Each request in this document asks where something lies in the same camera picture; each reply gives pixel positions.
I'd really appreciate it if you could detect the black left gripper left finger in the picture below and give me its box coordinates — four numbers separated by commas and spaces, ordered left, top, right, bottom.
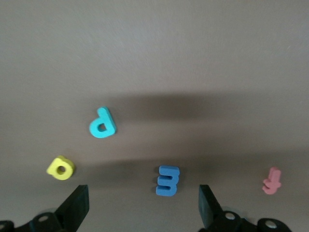
14, 185, 90, 232

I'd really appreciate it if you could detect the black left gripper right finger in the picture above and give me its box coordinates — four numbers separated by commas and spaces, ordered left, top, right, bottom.
199, 185, 256, 232

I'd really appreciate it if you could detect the yellow foam letter a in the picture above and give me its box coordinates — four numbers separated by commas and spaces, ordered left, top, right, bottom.
46, 155, 75, 181

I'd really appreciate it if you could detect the blue foam letter E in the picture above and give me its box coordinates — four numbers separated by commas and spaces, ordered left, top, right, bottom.
155, 165, 181, 197

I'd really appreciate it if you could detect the teal foam letter P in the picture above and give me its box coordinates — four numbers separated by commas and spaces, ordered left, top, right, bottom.
88, 106, 118, 139

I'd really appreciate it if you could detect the pink foam letter f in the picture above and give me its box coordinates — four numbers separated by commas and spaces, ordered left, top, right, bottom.
262, 166, 282, 195

